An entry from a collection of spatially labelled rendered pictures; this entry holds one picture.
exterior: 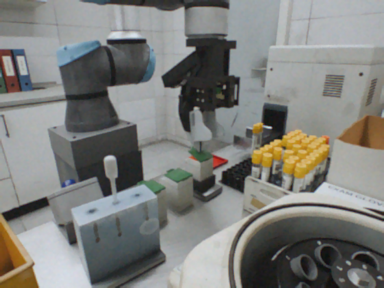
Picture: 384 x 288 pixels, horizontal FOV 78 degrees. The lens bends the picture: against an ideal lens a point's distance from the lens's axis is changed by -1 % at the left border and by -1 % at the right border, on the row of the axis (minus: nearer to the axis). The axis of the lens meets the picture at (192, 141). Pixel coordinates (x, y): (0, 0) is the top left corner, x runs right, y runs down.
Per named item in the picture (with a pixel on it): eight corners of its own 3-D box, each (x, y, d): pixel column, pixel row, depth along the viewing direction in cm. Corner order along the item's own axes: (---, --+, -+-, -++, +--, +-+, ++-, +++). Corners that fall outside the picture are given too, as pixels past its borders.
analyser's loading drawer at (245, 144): (267, 132, 84) (269, 117, 83) (286, 136, 80) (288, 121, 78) (232, 147, 71) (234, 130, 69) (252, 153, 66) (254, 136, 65)
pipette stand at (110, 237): (144, 233, 40) (139, 180, 36) (166, 260, 35) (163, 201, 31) (81, 262, 34) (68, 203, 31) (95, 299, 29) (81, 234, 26)
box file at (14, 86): (14, 88, 201) (5, 49, 191) (20, 92, 184) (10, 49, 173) (3, 89, 196) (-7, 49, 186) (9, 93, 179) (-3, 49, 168)
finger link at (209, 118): (217, 158, 47) (219, 110, 44) (195, 149, 51) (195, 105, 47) (227, 153, 49) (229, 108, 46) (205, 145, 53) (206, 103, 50)
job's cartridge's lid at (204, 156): (197, 145, 53) (198, 142, 52) (213, 158, 50) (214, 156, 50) (184, 150, 50) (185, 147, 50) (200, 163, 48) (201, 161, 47)
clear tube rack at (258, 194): (289, 173, 60) (293, 146, 57) (332, 187, 53) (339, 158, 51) (242, 208, 46) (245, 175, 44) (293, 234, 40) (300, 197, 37)
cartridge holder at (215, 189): (192, 177, 58) (192, 164, 57) (222, 191, 52) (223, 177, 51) (175, 186, 54) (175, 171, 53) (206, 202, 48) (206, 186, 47)
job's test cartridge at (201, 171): (197, 176, 56) (197, 151, 53) (212, 184, 52) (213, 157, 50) (184, 182, 53) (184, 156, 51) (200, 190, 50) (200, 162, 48)
